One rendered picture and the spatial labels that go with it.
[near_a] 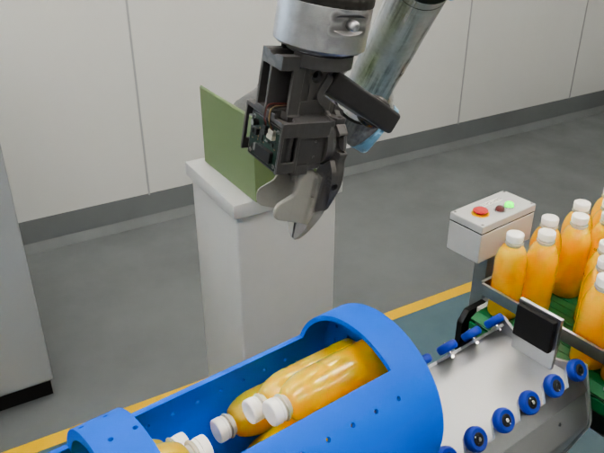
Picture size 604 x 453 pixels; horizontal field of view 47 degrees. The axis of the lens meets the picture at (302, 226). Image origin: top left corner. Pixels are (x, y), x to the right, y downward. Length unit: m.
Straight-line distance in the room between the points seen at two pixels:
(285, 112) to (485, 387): 0.91
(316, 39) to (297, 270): 1.31
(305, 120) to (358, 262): 2.92
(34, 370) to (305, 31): 2.30
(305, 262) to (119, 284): 1.74
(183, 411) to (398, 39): 0.83
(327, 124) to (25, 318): 2.09
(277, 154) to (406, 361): 0.47
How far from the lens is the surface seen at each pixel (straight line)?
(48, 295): 3.51
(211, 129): 1.85
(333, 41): 0.64
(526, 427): 1.39
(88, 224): 3.96
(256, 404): 1.06
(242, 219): 1.73
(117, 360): 3.01
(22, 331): 2.69
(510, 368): 1.50
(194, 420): 1.14
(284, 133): 0.65
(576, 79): 5.91
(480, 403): 1.41
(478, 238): 1.65
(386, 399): 1.00
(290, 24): 0.64
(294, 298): 1.94
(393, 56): 1.50
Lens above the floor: 1.86
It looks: 29 degrees down
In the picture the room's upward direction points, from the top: straight up
